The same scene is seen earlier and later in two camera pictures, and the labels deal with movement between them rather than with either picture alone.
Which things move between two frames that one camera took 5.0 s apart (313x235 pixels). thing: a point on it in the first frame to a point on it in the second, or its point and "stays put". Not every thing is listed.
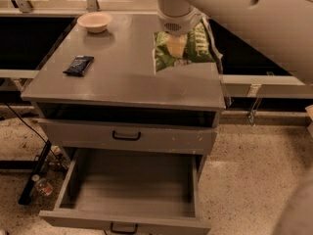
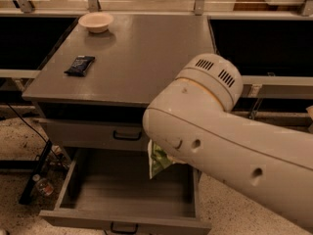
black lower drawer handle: [123, 231] stays put
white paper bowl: [95, 22] stays put
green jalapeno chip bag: [200, 48] to [157, 159]
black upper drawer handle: [131, 138] stays put
